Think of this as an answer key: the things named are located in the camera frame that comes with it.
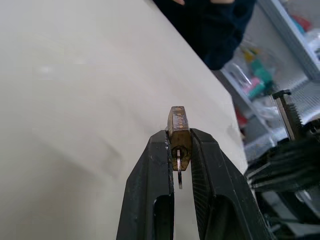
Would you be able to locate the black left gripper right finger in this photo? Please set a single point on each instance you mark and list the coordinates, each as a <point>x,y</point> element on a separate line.
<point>220,190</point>

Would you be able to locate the pink plastic item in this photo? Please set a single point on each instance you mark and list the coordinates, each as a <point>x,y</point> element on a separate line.
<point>253,87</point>

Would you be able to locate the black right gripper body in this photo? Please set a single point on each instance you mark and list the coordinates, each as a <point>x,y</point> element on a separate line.
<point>287,162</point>

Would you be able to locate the brass padlock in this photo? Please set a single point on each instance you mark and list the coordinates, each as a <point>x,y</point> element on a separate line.
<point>180,136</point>

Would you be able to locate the person in dark clothing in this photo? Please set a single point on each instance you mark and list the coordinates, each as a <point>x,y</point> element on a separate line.
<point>210,30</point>

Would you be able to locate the white metal shelf rack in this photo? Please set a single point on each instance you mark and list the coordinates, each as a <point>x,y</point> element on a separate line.
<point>292,35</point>

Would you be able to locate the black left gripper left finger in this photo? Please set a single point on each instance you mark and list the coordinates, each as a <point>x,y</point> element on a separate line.
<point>145,190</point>

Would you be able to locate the green plastic item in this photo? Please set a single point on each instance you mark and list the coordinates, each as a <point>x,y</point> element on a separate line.
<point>262,75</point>

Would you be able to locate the silver padlock key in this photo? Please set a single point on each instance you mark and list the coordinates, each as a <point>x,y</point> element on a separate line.
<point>179,175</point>

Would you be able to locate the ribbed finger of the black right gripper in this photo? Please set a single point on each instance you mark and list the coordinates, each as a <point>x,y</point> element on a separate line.
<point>287,117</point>

